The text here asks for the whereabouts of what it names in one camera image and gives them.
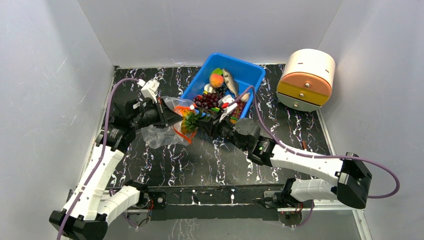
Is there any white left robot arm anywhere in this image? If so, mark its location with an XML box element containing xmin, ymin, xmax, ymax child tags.
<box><xmin>49</xmin><ymin>96</ymin><xmax>183</xmax><ymax>240</ymax></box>

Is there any toy peach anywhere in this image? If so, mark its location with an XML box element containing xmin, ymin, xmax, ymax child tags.
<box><xmin>209</xmin><ymin>73</ymin><xmax>224</xmax><ymax>89</ymax></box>

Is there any clear zip top bag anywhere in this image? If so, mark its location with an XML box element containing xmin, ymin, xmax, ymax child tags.
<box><xmin>141</xmin><ymin>96</ymin><xmax>198</xmax><ymax>149</ymax></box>

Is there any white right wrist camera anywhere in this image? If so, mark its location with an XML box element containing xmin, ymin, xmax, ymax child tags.
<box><xmin>218</xmin><ymin>94</ymin><xmax>238</xmax><ymax>122</ymax></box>

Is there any toy garlic bulb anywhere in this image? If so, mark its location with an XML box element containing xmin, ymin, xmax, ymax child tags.
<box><xmin>240</xmin><ymin>92</ymin><xmax>251</xmax><ymax>103</ymax></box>

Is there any toy pineapple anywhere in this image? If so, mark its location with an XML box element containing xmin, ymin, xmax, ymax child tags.
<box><xmin>180</xmin><ymin>109</ymin><xmax>204</xmax><ymax>135</ymax></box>

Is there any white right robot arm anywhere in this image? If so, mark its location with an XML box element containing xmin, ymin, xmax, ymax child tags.
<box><xmin>196</xmin><ymin>115</ymin><xmax>372</xmax><ymax>209</ymax></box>

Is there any toy fish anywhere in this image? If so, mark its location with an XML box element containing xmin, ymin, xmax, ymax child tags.
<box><xmin>222</xmin><ymin>68</ymin><xmax>240</xmax><ymax>98</ymax></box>

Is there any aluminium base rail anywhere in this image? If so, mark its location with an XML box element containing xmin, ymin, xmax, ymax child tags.
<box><xmin>64</xmin><ymin>183</ymin><xmax>364</xmax><ymax>222</ymax></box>

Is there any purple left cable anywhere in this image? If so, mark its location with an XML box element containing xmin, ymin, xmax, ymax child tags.
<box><xmin>56</xmin><ymin>77</ymin><xmax>147</xmax><ymax>240</ymax></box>

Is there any round drawer cabinet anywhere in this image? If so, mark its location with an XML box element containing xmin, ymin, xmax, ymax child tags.
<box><xmin>276</xmin><ymin>48</ymin><xmax>336</xmax><ymax>112</ymax></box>

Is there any light red grape bunch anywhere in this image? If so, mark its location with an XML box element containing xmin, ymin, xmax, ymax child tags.
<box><xmin>231</xmin><ymin>101</ymin><xmax>246</xmax><ymax>119</ymax></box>

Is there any dark red grape bunch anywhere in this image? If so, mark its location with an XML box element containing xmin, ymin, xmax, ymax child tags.
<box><xmin>193</xmin><ymin>92</ymin><xmax>224</xmax><ymax>110</ymax></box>

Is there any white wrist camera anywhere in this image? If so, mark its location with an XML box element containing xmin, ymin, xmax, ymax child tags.
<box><xmin>137</xmin><ymin>79</ymin><xmax>160</xmax><ymax>104</ymax></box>
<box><xmin>218</xmin><ymin>94</ymin><xmax>238</xmax><ymax>122</ymax></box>

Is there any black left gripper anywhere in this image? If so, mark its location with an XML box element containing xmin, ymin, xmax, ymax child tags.
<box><xmin>131</xmin><ymin>97</ymin><xmax>184</xmax><ymax>130</ymax></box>

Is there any blue plastic bin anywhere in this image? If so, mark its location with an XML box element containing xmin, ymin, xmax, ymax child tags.
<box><xmin>181</xmin><ymin>53</ymin><xmax>266</xmax><ymax>123</ymax></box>

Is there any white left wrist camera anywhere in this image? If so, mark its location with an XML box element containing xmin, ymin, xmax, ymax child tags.
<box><xmin>137</xmin><ymin>79</ymin><xmax>160</xmax><ymax>104</ymax></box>

